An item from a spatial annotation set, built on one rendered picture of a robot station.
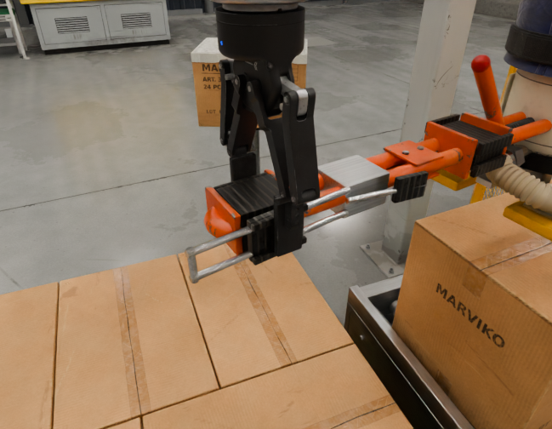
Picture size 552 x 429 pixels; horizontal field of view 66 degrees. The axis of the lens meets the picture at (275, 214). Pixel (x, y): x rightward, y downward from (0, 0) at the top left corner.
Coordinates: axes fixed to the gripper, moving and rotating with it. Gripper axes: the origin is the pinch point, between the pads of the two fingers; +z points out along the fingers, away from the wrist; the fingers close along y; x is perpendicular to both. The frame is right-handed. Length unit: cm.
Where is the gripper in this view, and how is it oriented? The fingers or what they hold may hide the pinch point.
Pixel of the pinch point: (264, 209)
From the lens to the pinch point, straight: 46.3
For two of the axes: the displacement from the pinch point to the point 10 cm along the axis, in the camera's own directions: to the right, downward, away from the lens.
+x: -8.6, 2.8, -4.3
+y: -5.1, -4.7, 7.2
